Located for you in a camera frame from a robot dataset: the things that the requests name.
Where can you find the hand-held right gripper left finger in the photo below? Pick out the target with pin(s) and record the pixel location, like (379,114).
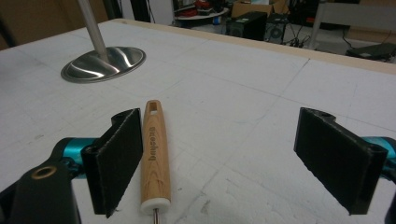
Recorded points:
(115,161)

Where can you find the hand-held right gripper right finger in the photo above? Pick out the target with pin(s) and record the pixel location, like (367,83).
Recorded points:
(336,155)

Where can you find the metal stand with round base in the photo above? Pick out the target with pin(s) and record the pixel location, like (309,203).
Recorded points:
(102,60)

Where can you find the black flat device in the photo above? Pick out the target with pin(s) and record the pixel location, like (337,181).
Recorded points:
(372,51)

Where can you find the black computer case with fan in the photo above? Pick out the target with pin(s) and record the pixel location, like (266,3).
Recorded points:
(276,28)

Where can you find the black computer tower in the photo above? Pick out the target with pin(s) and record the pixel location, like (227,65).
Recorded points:
(246,25)

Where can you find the cardboard box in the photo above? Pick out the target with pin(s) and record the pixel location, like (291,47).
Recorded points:
(255,6)

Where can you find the round white table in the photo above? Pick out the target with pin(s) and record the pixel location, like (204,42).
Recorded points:
(202,15)

